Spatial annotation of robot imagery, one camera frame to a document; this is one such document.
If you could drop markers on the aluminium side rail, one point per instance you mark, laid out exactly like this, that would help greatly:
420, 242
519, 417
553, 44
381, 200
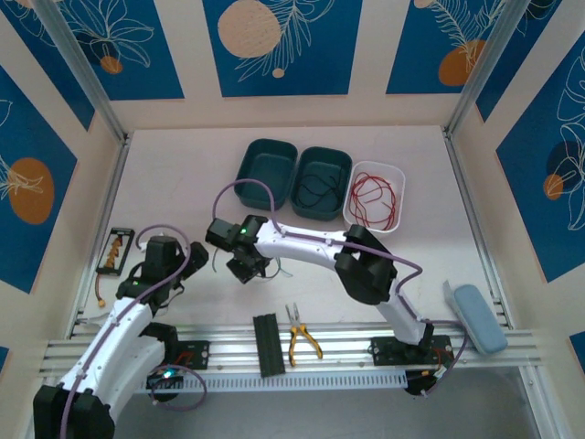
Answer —
109, 201
475, 219

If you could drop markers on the small black controller board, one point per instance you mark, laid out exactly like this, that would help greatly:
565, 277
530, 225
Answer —
416, 386
157, 382

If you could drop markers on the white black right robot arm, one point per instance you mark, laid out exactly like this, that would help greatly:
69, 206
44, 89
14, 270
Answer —
301, 250

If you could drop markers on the black extrusion piece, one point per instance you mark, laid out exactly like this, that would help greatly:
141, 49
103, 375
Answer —
269, 347

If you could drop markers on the aluminium rail platform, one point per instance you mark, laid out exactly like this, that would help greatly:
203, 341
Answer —
347, 338

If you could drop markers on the light blue case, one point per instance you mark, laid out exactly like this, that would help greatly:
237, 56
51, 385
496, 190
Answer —
480, 320

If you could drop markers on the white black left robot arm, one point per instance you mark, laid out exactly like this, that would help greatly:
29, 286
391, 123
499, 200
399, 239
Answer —
119, 350

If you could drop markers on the white plastic bin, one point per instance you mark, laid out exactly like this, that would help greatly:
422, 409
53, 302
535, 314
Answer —
375, 231

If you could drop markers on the teal plastic bin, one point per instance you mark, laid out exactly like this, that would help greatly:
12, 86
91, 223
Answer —
320, 157
265, 160

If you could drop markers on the black charging board with lead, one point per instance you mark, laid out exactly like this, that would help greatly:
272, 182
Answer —
112, 256

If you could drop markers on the aluminium frame post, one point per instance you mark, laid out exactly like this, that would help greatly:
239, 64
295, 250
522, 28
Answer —
484, 59
82, 64

